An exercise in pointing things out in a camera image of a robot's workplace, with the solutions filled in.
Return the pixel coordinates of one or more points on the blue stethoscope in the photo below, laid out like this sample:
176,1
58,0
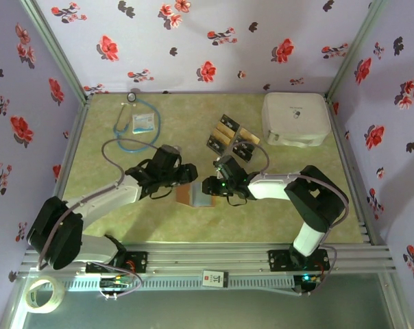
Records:
132,97

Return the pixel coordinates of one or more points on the aluminium corner post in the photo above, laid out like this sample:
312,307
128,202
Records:
57,51
353,51

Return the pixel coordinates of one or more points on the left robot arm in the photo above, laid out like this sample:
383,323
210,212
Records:
104,198

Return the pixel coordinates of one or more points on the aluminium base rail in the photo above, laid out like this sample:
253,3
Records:
207,257

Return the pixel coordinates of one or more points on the clear tape roll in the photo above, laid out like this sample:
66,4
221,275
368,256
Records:
42,309

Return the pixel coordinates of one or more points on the red white label card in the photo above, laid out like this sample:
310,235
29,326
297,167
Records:
214,278

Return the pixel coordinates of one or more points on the white blue gauze packet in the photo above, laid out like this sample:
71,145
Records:
142,123

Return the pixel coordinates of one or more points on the clear acrylic card stand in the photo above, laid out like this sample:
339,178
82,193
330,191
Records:
235,133

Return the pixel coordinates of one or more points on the aluminium side rail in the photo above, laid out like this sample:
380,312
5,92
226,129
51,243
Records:
334,120
73,137

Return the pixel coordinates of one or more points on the gold VIP card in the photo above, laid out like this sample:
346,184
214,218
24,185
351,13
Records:
251,137
225,130
220,137

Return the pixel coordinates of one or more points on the black VIP card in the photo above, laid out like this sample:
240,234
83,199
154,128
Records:
216,144
244,140
243,154
229,121

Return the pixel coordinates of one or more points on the white medicine case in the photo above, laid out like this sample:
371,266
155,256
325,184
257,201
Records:
296,116

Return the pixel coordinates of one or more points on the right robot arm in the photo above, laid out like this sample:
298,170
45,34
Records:
272,183

